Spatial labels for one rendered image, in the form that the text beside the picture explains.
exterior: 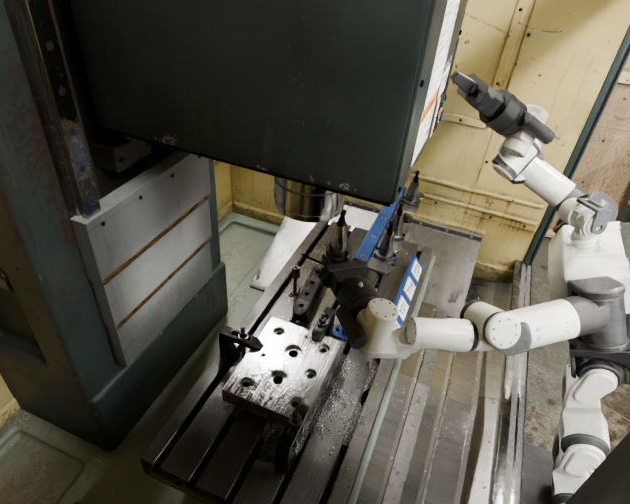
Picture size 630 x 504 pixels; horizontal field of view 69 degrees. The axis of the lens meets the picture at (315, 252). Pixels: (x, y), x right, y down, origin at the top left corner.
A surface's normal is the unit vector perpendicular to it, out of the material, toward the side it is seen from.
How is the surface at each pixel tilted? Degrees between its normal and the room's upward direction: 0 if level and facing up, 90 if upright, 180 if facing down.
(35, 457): 0
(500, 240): 90
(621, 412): 0
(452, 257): 24
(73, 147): 90
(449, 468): 8
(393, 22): 90
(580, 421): 90
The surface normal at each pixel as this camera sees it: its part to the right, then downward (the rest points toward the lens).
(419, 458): 0.01, -0.70
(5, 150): 0.92, 0.29
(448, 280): -0.09, -0.50
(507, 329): 0.15, 0.12
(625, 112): -0.32, 0.57
